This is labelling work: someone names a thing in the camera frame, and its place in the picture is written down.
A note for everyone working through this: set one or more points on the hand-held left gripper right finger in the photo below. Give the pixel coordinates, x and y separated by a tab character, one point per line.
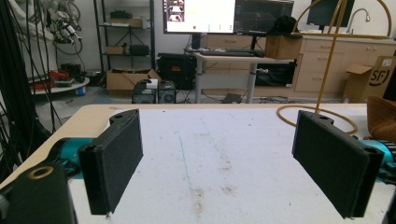
333	161

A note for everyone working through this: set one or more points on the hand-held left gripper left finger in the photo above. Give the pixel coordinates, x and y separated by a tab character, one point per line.
115	155

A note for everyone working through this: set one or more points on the brown wicker basket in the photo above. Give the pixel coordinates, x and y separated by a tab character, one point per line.
382	118

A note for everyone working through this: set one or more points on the black computer case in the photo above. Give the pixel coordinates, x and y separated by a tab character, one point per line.
144	93

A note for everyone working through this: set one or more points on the open cardboard box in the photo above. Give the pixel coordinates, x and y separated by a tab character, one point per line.
124	81

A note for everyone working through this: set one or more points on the small black fan unit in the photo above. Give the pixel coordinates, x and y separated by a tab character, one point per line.
167	92

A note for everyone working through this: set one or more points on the round white table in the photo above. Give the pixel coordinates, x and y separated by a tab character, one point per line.
62	88

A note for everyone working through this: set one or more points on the printed cardboard box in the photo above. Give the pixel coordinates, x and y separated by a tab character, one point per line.
373	81

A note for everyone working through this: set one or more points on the beige cabinet counter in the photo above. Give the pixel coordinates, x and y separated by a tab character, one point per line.
314	68

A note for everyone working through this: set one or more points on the white foam mat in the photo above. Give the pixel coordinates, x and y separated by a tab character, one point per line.
218	161

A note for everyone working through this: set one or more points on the black box under desk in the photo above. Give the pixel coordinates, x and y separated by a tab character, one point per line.
275	74

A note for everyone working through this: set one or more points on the black hard case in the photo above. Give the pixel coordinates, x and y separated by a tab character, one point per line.
176	70

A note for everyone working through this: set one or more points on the wooden box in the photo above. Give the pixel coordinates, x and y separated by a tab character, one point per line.
281	46

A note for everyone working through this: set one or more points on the black metal shelf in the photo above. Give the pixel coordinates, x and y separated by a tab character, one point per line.
151	34

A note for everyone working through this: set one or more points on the light wooden desk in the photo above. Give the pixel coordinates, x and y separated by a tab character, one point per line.
230	59

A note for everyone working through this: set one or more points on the black cap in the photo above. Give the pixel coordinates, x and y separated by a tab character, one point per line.
284	25

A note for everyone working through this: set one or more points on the chrome faucet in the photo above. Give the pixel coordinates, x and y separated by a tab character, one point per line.
358	14

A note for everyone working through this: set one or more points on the black monitor on counter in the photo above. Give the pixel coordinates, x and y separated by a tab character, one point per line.
323	11

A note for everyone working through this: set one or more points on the black keyboard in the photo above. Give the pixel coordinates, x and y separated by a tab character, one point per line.
227	53

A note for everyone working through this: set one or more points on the monitor with dark screen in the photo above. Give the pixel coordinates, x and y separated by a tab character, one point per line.
261	14

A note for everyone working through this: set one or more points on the monitor with white screen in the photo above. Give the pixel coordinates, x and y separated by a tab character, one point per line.
205	15

